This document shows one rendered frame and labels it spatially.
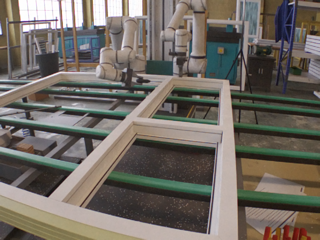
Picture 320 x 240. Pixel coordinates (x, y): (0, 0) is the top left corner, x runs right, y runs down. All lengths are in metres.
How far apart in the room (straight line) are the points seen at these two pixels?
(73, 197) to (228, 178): 0.43
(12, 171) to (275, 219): 1.27
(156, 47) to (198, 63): 0.58
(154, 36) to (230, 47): 2.92
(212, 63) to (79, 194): 4.87
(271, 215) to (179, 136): 0.50
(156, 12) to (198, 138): 1.91
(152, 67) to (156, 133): 1.70
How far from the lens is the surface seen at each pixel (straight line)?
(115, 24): 2.07
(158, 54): 2.66
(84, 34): 10.14
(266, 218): 1.01
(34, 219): 0.60
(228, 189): 0.63
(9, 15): 10.50
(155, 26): 2.65
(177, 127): 0.95
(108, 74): 1.54
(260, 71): 5.17
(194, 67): 2.33
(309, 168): 1.42
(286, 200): 0.76
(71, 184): 0.66
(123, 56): 1.57
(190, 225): 0.99
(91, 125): 1.29
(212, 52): 5.29
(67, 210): 0.59
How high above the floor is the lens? 1.33
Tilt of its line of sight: 23 degrees down
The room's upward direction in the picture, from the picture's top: straight up
